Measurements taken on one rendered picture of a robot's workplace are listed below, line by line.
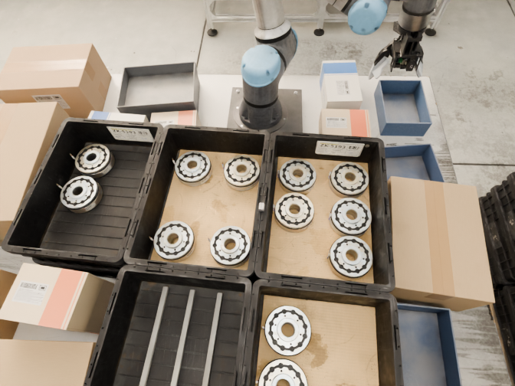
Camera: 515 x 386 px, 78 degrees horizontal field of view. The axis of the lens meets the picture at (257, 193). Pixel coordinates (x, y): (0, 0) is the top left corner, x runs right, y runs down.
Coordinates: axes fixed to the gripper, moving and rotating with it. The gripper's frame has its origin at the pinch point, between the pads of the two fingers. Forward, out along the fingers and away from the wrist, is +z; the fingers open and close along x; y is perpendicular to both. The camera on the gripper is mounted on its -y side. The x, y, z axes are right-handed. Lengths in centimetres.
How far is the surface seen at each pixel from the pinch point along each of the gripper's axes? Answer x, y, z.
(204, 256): -53, 61, 0
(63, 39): -220, -128, 68
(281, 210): -33, 48, -2
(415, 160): 9.2, 20.0, 17.9
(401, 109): 7.1, -2.0, 17.7
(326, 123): -20.7, 11.7, 8.0
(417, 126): 9.7, 9.6, 13.0
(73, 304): -76, 76, -12
